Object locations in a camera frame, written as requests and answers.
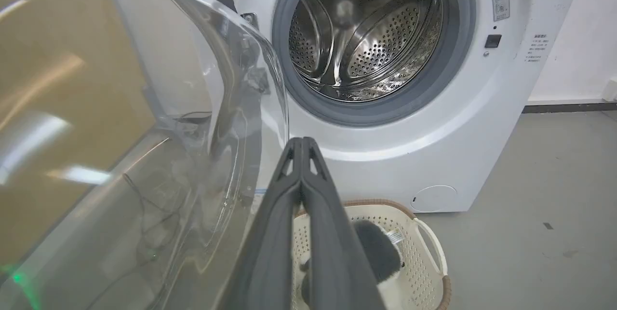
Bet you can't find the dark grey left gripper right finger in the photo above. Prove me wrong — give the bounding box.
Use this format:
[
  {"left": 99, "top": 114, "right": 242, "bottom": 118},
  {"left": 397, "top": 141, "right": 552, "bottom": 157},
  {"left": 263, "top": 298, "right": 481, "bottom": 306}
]
[{"left": 300, "top": 137, "right": 386, "bottom": 310}]

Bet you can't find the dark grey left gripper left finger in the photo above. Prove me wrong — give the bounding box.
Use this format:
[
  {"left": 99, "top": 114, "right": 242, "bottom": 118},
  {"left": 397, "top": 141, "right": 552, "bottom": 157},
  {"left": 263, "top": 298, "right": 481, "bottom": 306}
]
[{"left": 218, "top": 137, "right": 303, "bottom": 310}]

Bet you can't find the transparent washer door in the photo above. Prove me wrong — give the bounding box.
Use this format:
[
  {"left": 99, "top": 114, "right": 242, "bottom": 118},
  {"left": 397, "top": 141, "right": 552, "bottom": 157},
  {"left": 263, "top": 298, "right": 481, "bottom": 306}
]
[{"left": 0, "top": 0, "right": 290, "bottom": 310}]

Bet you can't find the white front-load washing machine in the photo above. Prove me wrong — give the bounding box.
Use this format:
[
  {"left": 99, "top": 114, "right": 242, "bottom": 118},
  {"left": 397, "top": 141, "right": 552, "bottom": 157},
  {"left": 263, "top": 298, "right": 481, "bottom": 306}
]
[{"left": 212, "top": 0, "right": 590, "bottom": 214}]

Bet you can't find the grey clothing in basket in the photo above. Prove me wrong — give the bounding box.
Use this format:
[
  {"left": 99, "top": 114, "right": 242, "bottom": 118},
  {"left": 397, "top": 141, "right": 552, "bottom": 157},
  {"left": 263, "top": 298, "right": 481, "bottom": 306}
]
[{"left": 300, "top": 220, "right": 405, "bottom": 304}]

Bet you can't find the cream perforated laundry basket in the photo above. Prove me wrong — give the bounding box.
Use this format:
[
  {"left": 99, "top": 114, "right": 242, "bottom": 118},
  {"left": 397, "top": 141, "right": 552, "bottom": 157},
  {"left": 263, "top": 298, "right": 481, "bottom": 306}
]
[{"left": 291, "top": 199, "right": 453, "bottom": 310}]

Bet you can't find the stainless steel washer drum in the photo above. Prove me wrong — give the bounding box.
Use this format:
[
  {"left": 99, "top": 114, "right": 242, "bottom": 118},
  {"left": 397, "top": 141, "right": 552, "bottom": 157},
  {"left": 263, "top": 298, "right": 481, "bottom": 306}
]
[{"left": 289, "top": 0, "right": 444, "bottom": 103}]

